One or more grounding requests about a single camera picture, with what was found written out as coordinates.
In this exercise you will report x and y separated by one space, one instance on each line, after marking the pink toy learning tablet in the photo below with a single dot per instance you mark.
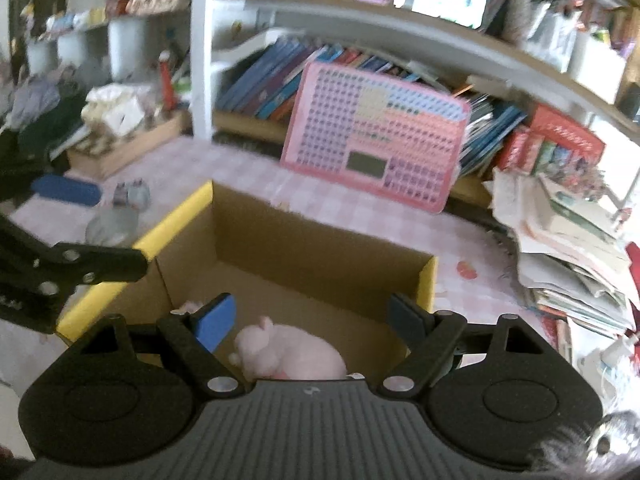
375 135

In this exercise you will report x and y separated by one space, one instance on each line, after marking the clear glass jar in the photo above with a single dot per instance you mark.
112 222

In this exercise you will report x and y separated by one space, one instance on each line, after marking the crumpled white paper bag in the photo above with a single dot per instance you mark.
117 107

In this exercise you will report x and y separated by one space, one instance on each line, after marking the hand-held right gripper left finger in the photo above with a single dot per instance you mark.
217 322

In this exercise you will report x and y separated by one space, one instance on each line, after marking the small pink toy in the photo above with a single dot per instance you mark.
191 306

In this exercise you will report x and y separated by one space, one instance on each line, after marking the small grey toy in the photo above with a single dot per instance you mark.
131 194

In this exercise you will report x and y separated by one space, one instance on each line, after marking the blue and white box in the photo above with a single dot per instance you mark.
440 1

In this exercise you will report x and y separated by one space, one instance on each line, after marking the yellow-edged cardboard box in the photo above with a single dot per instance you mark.
300 260

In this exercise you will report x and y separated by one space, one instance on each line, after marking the row of blue books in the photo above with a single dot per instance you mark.
260 85

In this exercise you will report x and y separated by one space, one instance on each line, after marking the pink plush toy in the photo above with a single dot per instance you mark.
295 350

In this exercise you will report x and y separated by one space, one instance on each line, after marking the grey fluffy fabric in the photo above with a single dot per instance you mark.
565 452

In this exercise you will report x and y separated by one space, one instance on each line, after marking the pink checked tablecloth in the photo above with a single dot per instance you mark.
350 220

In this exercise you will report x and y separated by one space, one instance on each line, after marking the wooden crate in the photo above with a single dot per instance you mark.
130 152

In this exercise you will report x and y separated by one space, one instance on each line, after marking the dark cloth pile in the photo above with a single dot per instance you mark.
45 115

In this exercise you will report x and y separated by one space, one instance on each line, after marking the white storage box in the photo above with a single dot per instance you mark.
597 65

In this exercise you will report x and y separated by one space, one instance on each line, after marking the red plastic bottle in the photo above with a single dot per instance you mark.
167 82

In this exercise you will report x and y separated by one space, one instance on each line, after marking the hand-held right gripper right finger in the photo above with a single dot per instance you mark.
405 321

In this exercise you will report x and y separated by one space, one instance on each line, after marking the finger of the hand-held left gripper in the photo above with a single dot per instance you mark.
65 191
120 262

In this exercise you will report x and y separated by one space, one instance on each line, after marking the small white bottle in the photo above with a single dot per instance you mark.
620 355

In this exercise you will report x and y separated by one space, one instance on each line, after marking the red cardboard box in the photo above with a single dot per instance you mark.
570 135

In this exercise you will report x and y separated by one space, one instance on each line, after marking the messy stack of papers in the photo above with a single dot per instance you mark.
565 250

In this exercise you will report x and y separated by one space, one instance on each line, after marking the white storage bin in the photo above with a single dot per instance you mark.
77 50
127 47

